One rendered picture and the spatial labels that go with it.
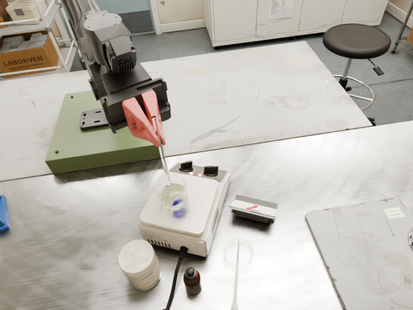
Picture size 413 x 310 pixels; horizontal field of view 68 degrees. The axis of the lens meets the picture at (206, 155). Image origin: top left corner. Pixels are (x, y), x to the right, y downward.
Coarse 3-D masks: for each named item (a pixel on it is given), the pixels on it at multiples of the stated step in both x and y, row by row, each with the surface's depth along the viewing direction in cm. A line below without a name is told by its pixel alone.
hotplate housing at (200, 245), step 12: (228, 180) 66; (216, 204) 57; (216, 216) 59; (144, 228) 55; (156, 228) 54; (156, 240) 57; (168, 240) 55; (180, 240) 54; (192, 240) 53; (204, 240) 52; (180, 252) 55; (192, 252) 56; (204, 252) 55
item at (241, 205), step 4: (232, 204) 61; (236, 204) 62; (240, 204) 62; (244, 204) 63; (248, 204) 63; (252, 204) 64; (244, 208) 60; (248, 208) 61; (252, 208) 61; (256, 208) 62; (260, 208) 62; (264, 208) 62; (268, 208) 63; (260, 212) 59; (264, 212) 60; (268, 212) 60; (272, 212) 60
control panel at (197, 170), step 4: (176, 164) 69; (172, 168) 66; (176, 168) 66; (196, 168) 67; (200, 168) 68; (176, 172) 64; (180, 172) 64; (184, 172) 64; (188, 172) 65; (192, 172) 65; (196, 172) 65; (200, 172) 65; (220, 172) 66; (224, 172) 66; (196, 176) 63; (200, 176) 63; (204, 176) 63; (216, 176) 64; (220, 176) 64; (224, 176) 64; (216, 180) 62; (220, 180) 62
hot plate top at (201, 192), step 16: (192, 176) 60; (192, 192) 57; (208, 192) 57; (144, 208) 55; (160, 208) 55; (192, 208) 55; (208, 208) 54; (160, 224) 53; (176, 224) 52; (192, 224) 52
